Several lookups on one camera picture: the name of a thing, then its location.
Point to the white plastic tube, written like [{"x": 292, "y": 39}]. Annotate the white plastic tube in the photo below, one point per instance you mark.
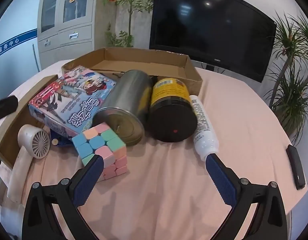
[{"x": 204, "y": 127}]

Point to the white hair dryer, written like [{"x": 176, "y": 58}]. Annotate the white hair dryer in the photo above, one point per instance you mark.
[{"x": 33, "y": 142}]

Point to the blue plastic case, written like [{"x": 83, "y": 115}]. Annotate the blue plastic case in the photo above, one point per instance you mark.
[{"x": 59, "y": 140}]

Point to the silver metal tin canister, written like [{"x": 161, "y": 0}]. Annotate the silver metal tin canister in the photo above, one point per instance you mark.
[{"x": 129, "y": 92}]

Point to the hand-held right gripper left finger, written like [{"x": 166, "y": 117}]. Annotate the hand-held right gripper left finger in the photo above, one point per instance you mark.
[{"x": 90, "y": 177}]

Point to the colourful printed toy box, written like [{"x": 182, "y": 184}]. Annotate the colourful printed toy box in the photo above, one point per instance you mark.
[{"x": 76, "y": 97}]

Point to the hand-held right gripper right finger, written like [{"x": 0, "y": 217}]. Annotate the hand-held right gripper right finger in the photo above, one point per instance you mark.
[{"x": 220, "y": 177}]

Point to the flat cardboard tray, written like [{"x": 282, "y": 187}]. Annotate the flat cardboard tray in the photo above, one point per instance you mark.
[{"x": 17, "y": 120}]

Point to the pastel puzzle cube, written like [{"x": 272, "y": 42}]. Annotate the pastel puzzle cube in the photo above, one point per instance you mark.
[{"x": 103, "y": 140}]

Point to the black flat screen television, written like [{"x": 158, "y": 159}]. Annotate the black flat screen television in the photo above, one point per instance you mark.
[{"x": 209, "y": 22}]

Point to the yellow packet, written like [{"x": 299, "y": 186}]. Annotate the yellow packet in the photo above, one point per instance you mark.
[{"x": 172, "y": 120}]

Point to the black remote control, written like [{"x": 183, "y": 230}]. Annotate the black remote control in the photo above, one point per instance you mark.
[{"x": 296, "y": 167}]

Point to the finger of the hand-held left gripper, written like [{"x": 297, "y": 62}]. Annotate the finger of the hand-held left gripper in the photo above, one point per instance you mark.
[{"x": 5, "y": 107}]

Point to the large cardboard box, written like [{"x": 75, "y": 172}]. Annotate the large cardboard box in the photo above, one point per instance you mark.
[{"x": 169, "y": 62}]

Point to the spiky palm potted plant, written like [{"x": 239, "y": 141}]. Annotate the spiky palm potted plant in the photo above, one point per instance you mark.
[{"x": 291, "y": 85}]

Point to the grey metal cabinet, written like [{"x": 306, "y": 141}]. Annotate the grey metal cabinet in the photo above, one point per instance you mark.
[{"x": 68, "y": 17}]

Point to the tall leafy potted plant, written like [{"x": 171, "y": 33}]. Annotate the tall leafy potted plant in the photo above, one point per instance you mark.
[{"x": 130, "y": 10}]

